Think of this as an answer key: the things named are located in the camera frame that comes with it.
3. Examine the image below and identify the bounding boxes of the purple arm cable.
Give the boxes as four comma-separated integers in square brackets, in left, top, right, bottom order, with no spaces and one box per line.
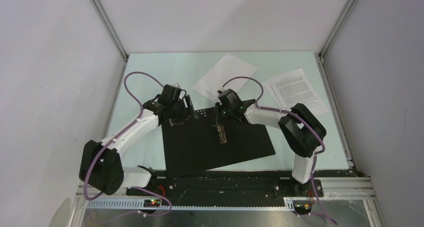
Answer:
[82,71,174,218]
[216,76,339,227]

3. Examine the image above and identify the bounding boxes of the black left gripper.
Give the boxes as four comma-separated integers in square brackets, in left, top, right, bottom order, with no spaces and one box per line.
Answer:
[169,94,198,127]

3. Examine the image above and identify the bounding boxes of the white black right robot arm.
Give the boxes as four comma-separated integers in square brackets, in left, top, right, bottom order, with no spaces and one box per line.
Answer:
[212,89,327,196]

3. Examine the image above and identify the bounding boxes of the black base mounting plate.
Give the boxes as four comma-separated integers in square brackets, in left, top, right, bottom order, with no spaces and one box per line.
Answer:
[146,170,324,209]

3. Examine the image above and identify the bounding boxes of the beige and black file folder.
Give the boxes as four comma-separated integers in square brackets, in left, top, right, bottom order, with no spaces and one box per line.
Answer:
[161,107,276,177]

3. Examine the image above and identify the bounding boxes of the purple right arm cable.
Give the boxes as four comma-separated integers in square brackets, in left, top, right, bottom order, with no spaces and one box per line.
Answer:
[216,76,339,227]

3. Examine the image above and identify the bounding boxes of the left controller board with leds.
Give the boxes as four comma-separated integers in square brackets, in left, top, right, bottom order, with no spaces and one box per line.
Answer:
[143,199,162,208]

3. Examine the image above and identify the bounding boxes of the controller board with leds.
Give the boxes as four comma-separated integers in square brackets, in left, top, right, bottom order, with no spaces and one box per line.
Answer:
[143,199,162,208]
[292,203,313,216]

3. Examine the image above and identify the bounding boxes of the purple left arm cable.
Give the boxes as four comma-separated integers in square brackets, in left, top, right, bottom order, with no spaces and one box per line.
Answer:
[82,71,174,218]

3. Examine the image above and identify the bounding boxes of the right controller board with leds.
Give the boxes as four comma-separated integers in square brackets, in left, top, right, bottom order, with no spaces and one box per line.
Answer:
[292,203,313,216]

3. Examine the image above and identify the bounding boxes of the left aluminium corner post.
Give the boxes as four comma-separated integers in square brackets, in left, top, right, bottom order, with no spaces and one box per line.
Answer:
[82,0,129,62]

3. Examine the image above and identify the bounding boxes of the right aluminium corner post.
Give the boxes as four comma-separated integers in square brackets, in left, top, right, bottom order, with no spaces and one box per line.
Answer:
[318,0,358,60]

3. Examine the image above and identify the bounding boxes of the metal folder clip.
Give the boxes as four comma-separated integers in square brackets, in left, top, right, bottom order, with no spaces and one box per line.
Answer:
[216,125,228,144]

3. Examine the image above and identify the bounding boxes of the aluminium corner post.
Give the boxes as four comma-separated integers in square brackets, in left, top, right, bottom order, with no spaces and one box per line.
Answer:
[82,0,129,62]
[318,0,358,60]

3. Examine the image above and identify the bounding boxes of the aluminium frame rail front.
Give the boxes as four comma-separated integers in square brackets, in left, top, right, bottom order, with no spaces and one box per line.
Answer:
[85,177,377,211]

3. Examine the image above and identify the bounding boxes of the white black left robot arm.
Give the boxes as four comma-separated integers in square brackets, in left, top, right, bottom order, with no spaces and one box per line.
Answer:
[78,84,198,196]

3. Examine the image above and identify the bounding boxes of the printed text paper sheets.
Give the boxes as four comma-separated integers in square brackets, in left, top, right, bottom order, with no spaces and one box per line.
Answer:
[263,68,329,115]

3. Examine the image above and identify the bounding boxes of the white paper sheets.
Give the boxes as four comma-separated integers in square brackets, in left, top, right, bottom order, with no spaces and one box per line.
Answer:
[192,54,258,103]

